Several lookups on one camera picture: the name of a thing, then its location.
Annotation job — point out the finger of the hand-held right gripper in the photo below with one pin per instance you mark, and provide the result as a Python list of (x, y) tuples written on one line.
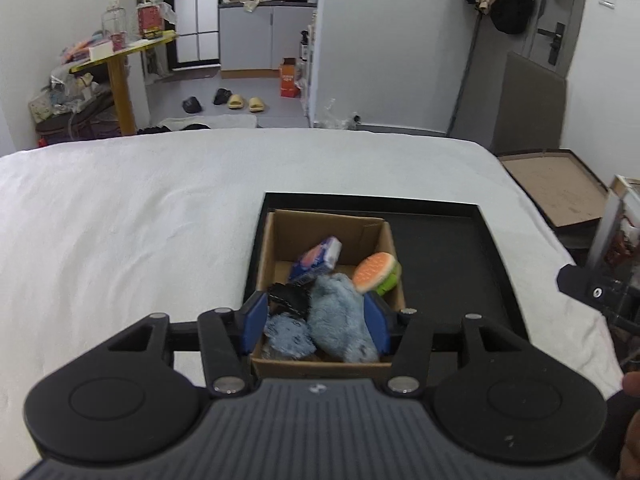
[(580, 282)]

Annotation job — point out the white flat box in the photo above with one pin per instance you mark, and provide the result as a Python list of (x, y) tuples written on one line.
[(100, 52)]

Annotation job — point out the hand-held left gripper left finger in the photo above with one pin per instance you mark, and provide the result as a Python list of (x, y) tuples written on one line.
[(255, 317)]

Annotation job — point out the white floor mat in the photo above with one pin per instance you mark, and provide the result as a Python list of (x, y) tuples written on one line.
[(220, 122)]

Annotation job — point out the person's right forearm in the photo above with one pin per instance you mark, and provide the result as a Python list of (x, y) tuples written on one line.
[(627, 435)]

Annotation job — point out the black door lock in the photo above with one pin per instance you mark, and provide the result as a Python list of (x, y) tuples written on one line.
[(556, 42)]

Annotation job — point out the brown cardboard box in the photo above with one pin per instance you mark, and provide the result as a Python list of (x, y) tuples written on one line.
[(320, 225)]

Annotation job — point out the black-framed glass door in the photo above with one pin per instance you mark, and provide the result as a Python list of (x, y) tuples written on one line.
[(197, 10)]

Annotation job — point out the beige slipper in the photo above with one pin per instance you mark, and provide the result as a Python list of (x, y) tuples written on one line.
[(236, 102), (256, 105)]

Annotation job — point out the black patterned cloth pouch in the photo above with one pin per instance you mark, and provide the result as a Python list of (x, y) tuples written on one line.
[(290, 297)]

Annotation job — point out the black slipper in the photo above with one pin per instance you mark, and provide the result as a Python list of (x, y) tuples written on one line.
[(222, 96)]

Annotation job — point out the red box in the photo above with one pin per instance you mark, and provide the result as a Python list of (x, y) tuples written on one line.
[(149, 20)]

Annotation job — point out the grey-blue fluffy plush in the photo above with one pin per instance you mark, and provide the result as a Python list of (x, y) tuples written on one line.
[(335, 315)]

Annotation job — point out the black shoe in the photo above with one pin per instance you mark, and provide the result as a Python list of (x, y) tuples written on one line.
[(192, 105)]

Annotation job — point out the grey kitchen cabinet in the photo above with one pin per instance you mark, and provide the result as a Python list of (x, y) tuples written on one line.
[(250, 40)]

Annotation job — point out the orange cardboard box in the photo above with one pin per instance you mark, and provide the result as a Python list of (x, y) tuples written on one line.
[(290, 77)]

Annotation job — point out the clear plastic bag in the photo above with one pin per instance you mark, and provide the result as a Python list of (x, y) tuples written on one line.
[(167, 10)]

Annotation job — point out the blue-grey towel cloth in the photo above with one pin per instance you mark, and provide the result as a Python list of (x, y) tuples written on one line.
[(290, 335)]

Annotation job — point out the orange watermelon slice toy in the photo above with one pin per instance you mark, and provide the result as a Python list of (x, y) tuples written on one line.
[(372, 270)]

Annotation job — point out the yellow table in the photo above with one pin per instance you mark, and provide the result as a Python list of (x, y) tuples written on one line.
[(124, 90)]

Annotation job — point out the white bed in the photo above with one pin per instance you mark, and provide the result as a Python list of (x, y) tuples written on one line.
[(125, 210)]

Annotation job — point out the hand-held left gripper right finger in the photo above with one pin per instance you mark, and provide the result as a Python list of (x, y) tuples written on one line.
[(376, 317)]

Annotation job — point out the blue tissue packet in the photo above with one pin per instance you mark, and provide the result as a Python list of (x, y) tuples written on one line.
[(317, 257)]

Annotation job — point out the black tray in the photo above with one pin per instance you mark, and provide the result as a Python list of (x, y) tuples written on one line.
[(440, 260)]

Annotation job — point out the flat cardboard sheet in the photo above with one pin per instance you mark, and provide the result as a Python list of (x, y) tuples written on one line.
[(555, 190)]

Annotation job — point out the clutter pile under table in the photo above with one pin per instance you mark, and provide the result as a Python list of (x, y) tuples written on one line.
[(65, 105)]

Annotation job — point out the glass jar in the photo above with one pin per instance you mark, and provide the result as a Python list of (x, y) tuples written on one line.
[(114, 25)]

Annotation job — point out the grey wall pipe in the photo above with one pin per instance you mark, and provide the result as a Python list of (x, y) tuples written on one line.
[(462, 80)]

